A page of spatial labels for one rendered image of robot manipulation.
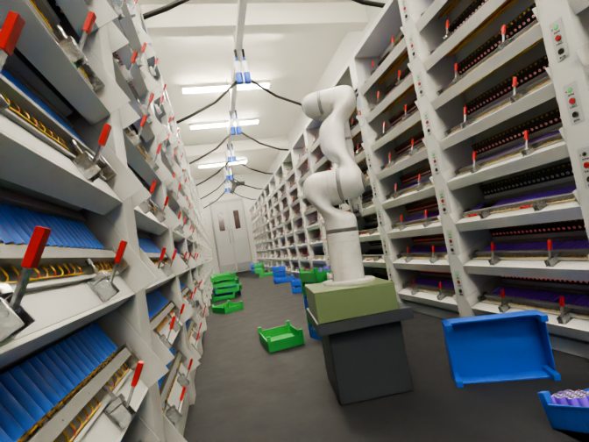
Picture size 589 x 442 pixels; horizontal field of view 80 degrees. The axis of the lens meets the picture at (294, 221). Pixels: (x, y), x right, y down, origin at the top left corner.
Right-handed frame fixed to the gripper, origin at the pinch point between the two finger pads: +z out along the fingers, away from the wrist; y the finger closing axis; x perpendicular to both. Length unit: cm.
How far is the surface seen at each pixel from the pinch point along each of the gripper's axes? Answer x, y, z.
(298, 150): 49, -10, -312
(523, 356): -43, 52, 38
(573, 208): -66, 8, 28
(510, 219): -57, 17, 5
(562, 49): -69, -40, 20
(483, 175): -54, 1, -9
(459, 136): -51, -16, -23
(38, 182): 40, -36, 104
